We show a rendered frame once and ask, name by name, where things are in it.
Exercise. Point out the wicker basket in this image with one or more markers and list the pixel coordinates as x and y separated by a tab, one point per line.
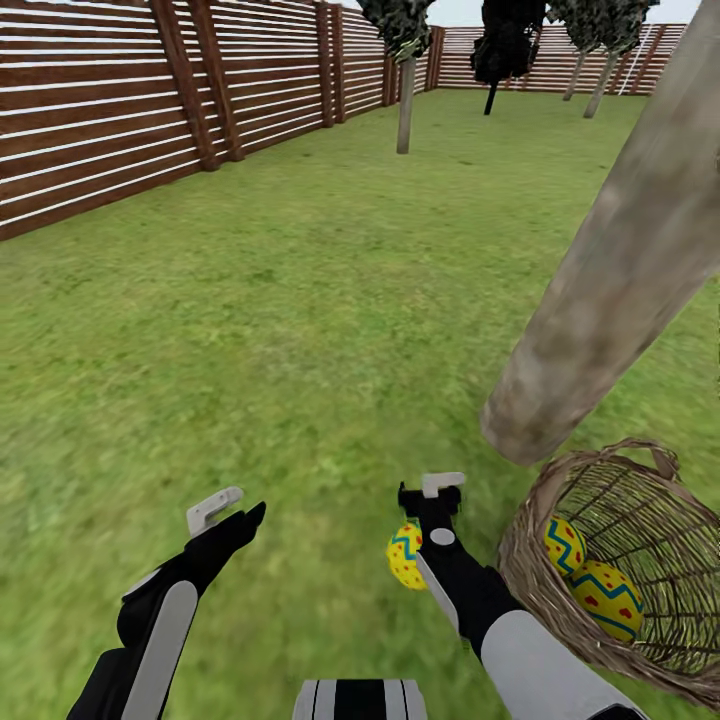
521	559

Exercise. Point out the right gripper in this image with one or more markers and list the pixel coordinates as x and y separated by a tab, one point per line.
417	506

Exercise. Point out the tree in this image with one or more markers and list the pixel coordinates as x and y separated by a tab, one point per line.
401	24
616	22
580	34
649	242
507	42

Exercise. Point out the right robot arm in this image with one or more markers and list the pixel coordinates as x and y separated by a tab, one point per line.
537	677

